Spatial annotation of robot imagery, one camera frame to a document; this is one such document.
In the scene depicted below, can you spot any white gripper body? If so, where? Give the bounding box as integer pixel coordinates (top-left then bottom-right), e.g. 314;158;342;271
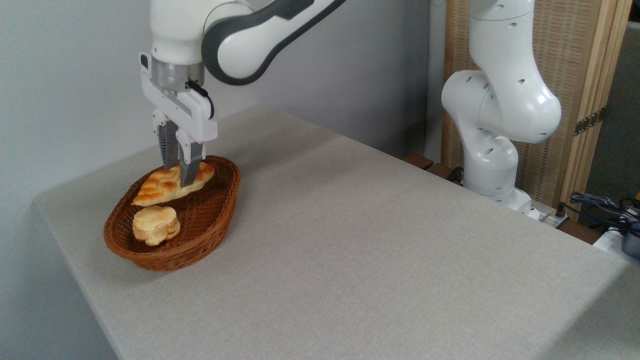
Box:
139;52;219;146

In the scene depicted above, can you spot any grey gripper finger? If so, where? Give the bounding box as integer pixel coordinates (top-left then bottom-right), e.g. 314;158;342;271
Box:
152;108;180;172
175;128;206;188

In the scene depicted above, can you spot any braided golden bread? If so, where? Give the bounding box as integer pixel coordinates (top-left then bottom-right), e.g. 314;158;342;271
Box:
132;161;216;208

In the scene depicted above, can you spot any brown wicker basket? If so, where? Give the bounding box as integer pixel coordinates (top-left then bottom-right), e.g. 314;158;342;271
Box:
103;155;242;272

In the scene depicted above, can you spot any round pale bread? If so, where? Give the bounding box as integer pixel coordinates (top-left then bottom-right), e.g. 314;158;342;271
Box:
132;205;181;247

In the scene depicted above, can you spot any brown wooden block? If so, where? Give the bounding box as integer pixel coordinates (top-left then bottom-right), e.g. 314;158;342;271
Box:
425;164;455;181
401;154;436;171

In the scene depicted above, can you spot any wooden woven folding screen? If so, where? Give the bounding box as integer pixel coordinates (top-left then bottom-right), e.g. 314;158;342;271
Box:
442;0;634;222

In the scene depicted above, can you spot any black screen hinge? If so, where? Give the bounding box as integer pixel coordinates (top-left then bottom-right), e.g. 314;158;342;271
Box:
573;107;606;137

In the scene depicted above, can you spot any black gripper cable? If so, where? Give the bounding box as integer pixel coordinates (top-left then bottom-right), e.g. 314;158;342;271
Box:
185;79;216;121

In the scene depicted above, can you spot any blue black cable bundle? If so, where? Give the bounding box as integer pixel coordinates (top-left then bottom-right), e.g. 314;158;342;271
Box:
567;191;640;237

